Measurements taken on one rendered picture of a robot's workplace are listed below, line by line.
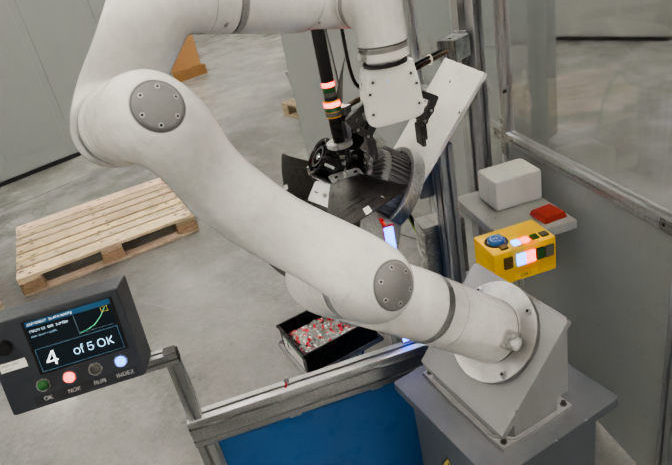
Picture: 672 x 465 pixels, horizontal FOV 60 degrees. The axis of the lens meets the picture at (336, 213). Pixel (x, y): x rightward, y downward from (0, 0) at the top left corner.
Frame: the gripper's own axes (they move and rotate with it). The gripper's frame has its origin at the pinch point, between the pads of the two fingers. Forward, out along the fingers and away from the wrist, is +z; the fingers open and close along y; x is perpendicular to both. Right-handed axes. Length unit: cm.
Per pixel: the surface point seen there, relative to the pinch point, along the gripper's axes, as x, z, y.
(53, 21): 589, 3, -164
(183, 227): 296, 136, -74
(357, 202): 31.6, 24.3, -2.4
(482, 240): 16.7, 35.8, 22.6
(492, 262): 10.1, 37.9, 21.5
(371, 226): 45, 39, 3
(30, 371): 8, 28, -77
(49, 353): 9, 26, -73
